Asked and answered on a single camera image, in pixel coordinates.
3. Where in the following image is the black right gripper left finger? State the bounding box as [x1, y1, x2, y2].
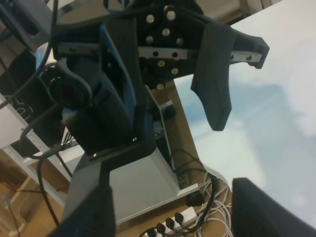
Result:
[53, 186, 116, 237]

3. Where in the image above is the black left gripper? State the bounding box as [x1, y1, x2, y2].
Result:
[53, 0, 269, 158]

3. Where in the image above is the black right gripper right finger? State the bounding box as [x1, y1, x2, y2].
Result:
[232, 178, 316, 237]

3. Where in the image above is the white power strip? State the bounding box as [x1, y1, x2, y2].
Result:
[140, 207, 198, 237]

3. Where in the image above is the white shelf rack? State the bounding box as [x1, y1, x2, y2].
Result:
[0, 105, 70, 197]

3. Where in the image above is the white table leg frame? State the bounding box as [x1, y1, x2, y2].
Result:
[64, 85, 200, 224]

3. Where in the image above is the black camera cable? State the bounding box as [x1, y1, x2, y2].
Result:
[0, 0, 75, 227]

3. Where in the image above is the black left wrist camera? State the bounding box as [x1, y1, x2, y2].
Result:
[50, 58, 135, 154]

